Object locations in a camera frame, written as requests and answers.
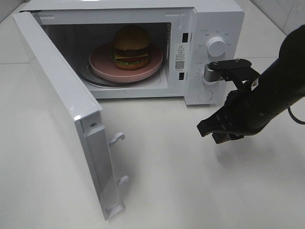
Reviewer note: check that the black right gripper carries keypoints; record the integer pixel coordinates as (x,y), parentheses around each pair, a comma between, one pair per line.
(240,116)

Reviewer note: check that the round door release button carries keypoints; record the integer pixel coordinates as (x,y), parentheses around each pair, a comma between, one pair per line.
(205,95)

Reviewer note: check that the white microwave knob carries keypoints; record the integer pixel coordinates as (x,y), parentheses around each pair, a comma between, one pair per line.
(204,76)
(216,46)

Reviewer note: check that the burger with sesame bun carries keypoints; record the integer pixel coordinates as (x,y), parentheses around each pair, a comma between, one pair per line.
(131,46)

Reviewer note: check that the white microwave door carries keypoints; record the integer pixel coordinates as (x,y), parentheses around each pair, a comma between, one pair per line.
(76,112)

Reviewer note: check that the pink round plate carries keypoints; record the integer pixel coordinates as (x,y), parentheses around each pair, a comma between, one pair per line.
(103,65)

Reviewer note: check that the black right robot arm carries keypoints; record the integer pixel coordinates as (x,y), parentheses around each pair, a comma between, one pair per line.
(258,98)

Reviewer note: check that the warning label sticker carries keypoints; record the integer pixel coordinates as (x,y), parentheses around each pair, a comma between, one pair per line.
(180,57)

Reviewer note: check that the white microwave oven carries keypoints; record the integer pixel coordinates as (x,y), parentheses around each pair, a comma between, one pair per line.
(78,27)

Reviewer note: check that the glass microwave turntable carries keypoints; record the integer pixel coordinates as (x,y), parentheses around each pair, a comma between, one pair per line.
(87,74)

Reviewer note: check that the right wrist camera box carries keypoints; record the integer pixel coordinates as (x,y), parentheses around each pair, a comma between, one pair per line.
(239,71)

